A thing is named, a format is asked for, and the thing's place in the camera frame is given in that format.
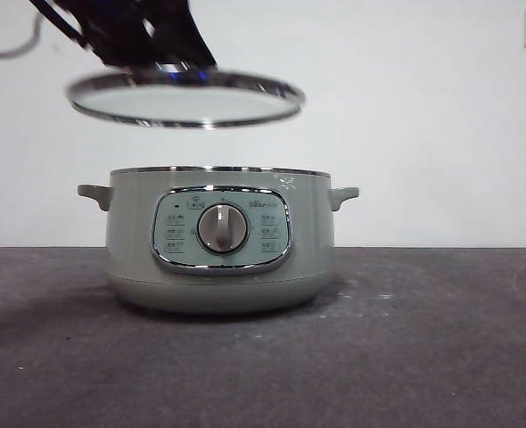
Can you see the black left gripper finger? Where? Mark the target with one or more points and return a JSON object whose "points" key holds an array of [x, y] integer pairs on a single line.
{"points": [[183, 38], [120, 51]]}

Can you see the glass lid with green knob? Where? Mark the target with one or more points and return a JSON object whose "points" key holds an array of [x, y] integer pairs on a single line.
{"points": [[178, 104]]}

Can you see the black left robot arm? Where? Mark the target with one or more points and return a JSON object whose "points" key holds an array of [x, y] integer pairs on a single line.
{"points": [[111, 13]]}

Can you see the pale green electric cooking pot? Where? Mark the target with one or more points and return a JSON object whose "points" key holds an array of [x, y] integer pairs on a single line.
{"points": [[133, 249]]}

